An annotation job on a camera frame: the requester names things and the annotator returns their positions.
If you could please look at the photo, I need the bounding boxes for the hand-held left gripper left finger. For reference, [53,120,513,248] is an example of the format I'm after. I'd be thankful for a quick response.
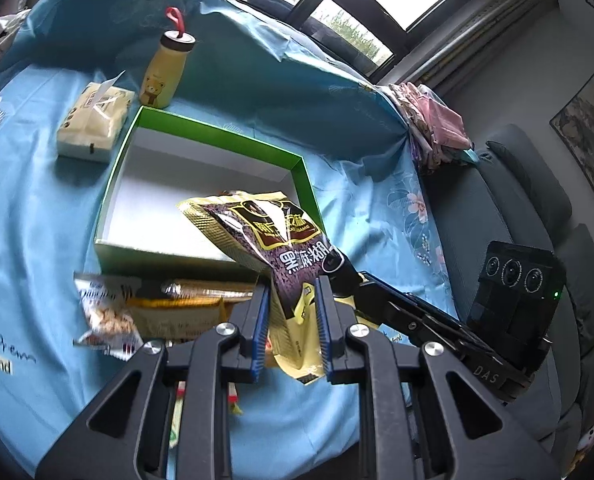
[34,282,273,480]

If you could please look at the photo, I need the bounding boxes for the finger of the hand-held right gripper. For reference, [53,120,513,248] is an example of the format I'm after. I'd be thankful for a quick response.
[359,304,471,377]
[321,247,466,332]

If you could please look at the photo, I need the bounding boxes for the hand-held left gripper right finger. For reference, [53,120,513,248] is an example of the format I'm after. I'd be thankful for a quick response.
[314,275,562,480]

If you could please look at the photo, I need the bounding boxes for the yellow rice cracker packet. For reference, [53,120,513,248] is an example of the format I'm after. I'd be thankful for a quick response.
[126,292,259,347]

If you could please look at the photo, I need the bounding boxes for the purple and gold snack packet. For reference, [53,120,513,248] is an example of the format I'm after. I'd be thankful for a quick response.
[177,190,378,387]

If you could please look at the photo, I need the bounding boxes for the green cardboard box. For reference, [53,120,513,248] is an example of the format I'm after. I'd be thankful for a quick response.
[93,106,327,281]

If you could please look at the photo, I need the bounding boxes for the brown flat snack packet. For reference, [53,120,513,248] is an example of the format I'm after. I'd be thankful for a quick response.
[161,280,260,301]

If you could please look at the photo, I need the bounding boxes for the grey sofa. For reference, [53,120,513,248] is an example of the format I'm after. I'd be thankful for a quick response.
[422,124,594,463]

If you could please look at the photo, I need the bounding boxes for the green and orange snack packet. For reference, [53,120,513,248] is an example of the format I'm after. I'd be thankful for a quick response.
[168,381,244,466]

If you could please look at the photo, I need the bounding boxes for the small white snack packet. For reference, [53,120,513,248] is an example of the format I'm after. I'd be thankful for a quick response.
[72,272,145,362]

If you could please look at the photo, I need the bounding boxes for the cartoon print cushion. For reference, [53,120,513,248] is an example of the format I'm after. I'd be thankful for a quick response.
[567,417,594,478]

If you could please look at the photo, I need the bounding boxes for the pile of pink clothes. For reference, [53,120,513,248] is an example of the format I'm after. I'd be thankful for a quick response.
[389,81,480,176]

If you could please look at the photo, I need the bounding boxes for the blue floral bed sheet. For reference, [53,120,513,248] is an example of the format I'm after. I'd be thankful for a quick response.
[0,0,462,480]

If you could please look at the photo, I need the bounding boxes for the pale yellow tissue pack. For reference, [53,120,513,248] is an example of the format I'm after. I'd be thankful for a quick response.
[56,71,137,163]

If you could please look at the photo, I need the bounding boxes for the yellow bear print bottle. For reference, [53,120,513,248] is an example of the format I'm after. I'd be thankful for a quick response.
[138,7,198,110]

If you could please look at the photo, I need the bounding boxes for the pale metal pipes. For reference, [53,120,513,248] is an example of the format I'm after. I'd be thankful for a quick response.
[417,0,558,93]

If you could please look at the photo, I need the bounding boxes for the white patterned cloth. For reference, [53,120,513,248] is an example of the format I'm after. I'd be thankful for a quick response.
[0,10,30,92]

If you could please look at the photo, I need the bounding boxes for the framed wall picture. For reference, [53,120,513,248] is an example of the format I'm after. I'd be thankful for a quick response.
[549,62,594,216]

